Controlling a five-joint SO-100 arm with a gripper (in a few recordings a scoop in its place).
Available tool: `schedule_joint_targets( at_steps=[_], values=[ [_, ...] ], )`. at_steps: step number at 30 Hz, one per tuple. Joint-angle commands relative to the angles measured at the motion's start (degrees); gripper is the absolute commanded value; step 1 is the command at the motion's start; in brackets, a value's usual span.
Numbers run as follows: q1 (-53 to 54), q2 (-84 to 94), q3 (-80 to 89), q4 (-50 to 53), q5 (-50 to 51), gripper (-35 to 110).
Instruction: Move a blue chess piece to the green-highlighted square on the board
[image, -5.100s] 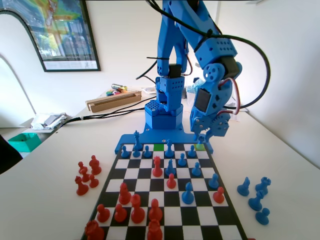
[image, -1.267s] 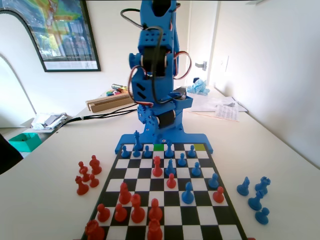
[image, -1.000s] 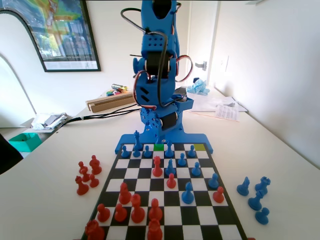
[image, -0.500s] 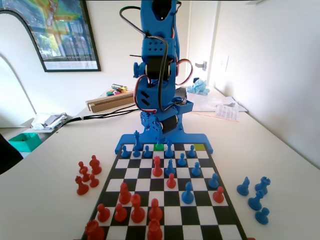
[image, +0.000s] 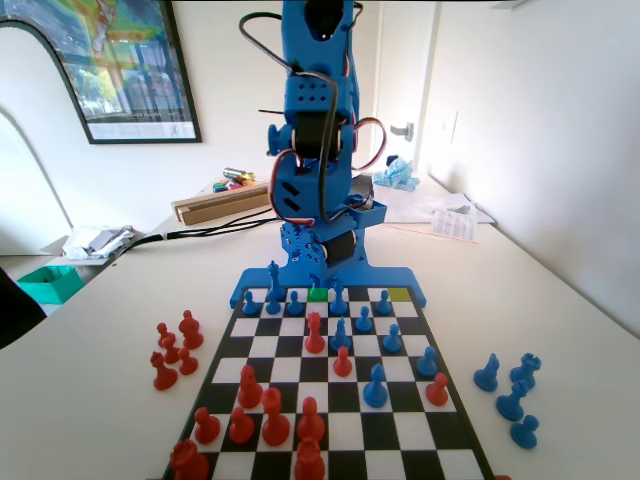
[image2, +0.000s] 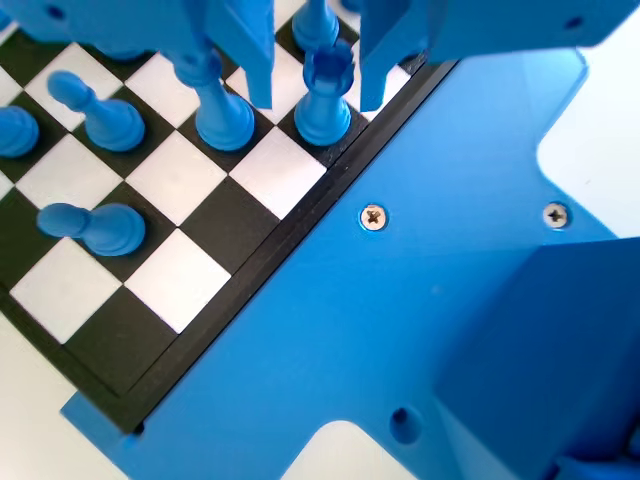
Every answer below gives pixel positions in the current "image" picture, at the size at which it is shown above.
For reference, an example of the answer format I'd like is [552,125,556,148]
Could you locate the blue robot arm with base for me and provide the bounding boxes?
[228,0,429,309]

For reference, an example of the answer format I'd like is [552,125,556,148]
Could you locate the tall blue chess king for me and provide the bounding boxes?
[266,259,286,316]

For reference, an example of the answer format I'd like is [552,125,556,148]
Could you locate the captured red chess pieces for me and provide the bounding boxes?
[149,351,179,393]

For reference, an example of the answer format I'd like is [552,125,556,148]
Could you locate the red chess rook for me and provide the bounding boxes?
[168,439,210,480]
[293,438,326,480]

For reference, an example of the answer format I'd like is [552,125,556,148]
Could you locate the small black box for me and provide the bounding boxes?
[349,172,376,199]

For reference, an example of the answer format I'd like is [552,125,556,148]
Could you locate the long cardboard box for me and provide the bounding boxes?
[170,180,277,226]

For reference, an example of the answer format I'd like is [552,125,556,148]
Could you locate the colourful marker set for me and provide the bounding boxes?
[212,179,256,194]

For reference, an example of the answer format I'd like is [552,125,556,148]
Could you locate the black and white chessboard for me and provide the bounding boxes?
[162,284,496,480]

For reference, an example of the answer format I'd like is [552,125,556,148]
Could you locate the blue and white cloth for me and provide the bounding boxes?
[372,153,421,194]

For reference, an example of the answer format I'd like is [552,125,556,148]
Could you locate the printed paper sheet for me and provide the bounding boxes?
[430,208,481,245]

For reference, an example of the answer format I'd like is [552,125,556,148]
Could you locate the crumpled paper pile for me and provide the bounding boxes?
[59,224,146,261]

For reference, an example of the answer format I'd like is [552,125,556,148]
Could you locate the black framed poster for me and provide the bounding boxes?
[0,0,203,146]

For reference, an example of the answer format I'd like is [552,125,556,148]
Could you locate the green plastic bin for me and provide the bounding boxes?
[15,265,84,305]

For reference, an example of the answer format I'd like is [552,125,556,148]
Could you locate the dark black object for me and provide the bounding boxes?
[0,267,47,351]

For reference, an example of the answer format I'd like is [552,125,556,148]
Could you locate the white curved panel black rim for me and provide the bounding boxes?
[0,19,94,256]

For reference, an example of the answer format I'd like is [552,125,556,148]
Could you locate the red and white servo wire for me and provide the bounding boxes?
[349,117,390,172]

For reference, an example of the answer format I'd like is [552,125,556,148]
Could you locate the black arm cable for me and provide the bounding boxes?
[238,12,342,225]

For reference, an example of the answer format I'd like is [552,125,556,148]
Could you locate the black cable bundle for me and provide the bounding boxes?
[107,204,280,261]

